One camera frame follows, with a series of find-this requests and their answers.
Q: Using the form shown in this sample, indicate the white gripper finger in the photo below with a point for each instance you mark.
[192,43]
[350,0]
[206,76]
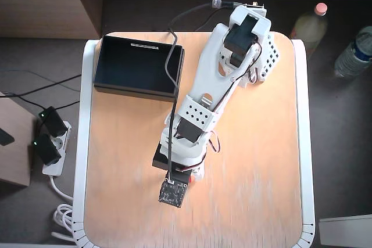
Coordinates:
[200,174]

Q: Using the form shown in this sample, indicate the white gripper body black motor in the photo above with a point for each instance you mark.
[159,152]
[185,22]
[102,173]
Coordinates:
[160,161]

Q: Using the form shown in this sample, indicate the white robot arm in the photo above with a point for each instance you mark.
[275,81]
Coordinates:
[209,65]

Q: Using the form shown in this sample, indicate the black rectangular bin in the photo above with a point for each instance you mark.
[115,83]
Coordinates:
[136,68]

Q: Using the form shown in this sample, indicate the white power strip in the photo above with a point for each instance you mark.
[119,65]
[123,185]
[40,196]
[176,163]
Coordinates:
[62,140]

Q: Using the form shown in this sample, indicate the black power adapter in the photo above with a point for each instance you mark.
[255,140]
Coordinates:
[46,149]
[53,121]

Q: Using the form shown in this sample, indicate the white box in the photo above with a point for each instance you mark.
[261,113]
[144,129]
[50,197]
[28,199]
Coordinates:
[348,232]

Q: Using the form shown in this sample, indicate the brown wooden box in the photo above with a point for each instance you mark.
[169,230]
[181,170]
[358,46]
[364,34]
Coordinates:
[14,161]

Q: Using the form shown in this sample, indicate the yellow bottle pink cap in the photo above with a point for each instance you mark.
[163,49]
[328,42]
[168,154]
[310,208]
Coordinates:
[309,28]

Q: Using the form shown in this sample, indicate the small black flat object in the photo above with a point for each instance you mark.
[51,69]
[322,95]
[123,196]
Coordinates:
[5,137]

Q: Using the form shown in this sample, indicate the clear plastic water bottle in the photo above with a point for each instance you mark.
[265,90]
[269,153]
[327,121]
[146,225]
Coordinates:
[353,53]

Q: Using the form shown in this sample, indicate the black camera circuit board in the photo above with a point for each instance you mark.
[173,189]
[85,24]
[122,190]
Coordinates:
[173,193]

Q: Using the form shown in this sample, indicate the brown wooden bed frame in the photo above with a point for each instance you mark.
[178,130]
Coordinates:
[43,12]

